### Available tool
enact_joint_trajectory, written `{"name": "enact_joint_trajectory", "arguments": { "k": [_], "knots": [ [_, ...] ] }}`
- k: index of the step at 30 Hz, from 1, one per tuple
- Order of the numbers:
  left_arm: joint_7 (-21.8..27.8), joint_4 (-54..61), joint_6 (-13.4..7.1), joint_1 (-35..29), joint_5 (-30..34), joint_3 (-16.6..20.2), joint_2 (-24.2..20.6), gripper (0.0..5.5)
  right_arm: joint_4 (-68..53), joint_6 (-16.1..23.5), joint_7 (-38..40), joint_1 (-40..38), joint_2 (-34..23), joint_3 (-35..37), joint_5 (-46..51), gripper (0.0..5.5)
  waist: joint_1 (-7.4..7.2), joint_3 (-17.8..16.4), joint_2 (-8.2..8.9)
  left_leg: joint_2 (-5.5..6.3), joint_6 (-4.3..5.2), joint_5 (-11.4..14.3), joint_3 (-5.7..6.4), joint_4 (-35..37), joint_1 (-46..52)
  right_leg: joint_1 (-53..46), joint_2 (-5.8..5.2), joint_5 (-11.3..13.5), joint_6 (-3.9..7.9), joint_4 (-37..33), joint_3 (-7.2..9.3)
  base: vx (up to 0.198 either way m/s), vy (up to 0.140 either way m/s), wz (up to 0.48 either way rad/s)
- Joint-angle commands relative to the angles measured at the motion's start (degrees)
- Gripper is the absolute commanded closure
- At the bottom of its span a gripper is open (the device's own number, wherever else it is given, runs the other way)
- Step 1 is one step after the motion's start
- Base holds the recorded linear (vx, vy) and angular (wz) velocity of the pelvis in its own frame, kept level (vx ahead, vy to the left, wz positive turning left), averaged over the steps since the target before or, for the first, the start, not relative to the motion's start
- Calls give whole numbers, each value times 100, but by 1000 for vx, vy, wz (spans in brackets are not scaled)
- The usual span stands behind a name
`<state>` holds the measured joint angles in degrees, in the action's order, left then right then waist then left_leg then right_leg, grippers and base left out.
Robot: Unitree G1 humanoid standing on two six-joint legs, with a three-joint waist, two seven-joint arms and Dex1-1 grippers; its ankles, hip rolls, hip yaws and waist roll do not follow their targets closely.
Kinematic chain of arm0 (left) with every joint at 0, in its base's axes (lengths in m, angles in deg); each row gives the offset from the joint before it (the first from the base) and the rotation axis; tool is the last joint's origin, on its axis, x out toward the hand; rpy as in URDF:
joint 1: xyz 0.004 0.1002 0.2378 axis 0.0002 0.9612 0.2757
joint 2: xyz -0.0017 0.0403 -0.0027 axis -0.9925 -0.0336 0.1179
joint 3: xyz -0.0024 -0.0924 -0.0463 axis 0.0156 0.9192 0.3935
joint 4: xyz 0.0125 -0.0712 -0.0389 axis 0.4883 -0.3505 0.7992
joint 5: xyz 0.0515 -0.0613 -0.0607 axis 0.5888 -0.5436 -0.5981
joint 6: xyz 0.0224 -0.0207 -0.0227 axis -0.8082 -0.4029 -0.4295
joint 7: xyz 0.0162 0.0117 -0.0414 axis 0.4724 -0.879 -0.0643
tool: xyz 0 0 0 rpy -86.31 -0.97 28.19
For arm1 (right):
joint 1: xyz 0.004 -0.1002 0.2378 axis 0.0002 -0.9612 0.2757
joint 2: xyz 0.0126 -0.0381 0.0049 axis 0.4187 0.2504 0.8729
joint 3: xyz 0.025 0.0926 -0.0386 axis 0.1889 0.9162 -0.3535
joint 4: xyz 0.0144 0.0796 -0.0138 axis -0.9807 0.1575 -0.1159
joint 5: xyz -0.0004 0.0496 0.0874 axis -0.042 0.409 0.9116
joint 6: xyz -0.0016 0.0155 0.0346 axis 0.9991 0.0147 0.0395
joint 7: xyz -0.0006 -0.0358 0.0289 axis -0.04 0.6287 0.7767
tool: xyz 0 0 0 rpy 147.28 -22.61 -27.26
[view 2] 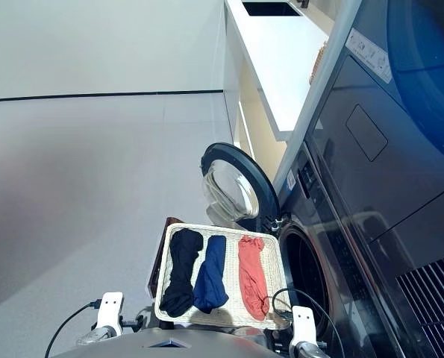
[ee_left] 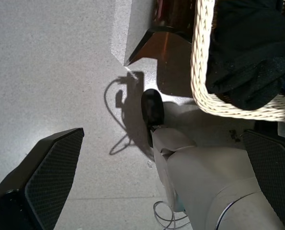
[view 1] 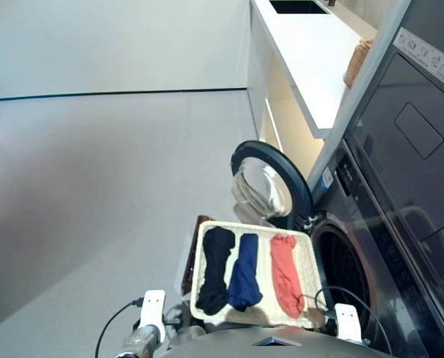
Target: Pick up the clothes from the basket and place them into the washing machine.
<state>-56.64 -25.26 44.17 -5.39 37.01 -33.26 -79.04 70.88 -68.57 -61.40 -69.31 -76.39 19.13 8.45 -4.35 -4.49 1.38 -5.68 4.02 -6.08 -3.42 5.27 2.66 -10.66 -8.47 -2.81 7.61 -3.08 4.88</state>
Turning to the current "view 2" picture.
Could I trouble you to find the black garment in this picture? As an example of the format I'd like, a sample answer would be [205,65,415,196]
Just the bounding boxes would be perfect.
[159,227,204,318]

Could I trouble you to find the navy blue garment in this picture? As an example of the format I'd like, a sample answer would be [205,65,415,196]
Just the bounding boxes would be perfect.
[193,234,230,315]

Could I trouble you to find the grey washing machine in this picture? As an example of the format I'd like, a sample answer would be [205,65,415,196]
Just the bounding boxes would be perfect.
[273,141,444,358]

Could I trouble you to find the pale woven basket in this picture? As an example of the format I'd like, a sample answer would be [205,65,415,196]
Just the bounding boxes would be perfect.
[154,222,293,331]

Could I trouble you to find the round glass washing machine door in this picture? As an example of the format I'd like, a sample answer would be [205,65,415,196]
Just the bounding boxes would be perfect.
[200,142,281,234]

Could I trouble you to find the silver robot torso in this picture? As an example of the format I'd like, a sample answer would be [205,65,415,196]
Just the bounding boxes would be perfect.
[51,327,282,358]

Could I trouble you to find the orange-red garment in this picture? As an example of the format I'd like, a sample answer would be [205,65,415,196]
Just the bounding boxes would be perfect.
[237,234,271,322]

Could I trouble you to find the black ribbed grille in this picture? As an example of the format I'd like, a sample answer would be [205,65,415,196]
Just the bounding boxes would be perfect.
[395,252,444,358]

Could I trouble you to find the grey stacked dryer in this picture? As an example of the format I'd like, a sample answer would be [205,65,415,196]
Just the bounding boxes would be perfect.
[305,0,444,243]

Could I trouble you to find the tan woven object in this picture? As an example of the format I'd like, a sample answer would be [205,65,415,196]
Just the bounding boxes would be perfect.
[308,43,328,85]

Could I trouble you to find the white counter cabinet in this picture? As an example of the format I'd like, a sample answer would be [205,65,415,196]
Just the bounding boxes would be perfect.
[223,0,337,142]

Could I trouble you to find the white instruction label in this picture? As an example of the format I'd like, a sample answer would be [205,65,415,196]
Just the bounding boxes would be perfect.
[345,28,395,84]

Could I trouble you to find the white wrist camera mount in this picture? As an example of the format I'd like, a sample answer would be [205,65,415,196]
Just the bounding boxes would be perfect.
[289,305,318,351]
[96,292,125,336]

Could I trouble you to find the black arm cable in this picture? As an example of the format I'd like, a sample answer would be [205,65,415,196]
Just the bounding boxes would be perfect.
[44,300,104,358]
[272,287,345,358]

